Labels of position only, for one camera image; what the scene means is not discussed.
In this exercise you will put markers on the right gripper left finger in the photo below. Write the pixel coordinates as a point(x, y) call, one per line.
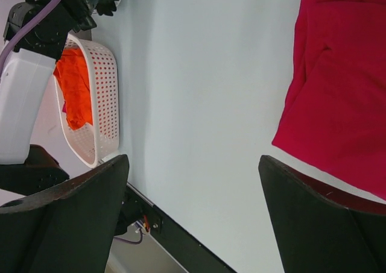
point(68, 227)

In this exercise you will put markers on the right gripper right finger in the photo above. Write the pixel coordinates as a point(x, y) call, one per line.
point(318, 227)

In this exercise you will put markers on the red t shirt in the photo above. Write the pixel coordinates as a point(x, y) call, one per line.
point(334, 113)

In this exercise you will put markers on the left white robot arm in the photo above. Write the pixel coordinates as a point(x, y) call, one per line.
point(35, 35)

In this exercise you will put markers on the white plastic basket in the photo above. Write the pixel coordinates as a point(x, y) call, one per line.
point(92, 143)

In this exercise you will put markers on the pink garment in basket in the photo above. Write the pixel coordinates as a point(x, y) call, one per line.
point(64, 110)

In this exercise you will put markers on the orange t shirt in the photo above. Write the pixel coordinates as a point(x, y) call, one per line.
point(72, 76)

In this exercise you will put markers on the aluminium frame rail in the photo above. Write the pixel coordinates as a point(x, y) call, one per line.
point(148, 256)

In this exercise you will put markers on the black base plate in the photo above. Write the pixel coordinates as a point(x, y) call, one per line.
point(182, 246)

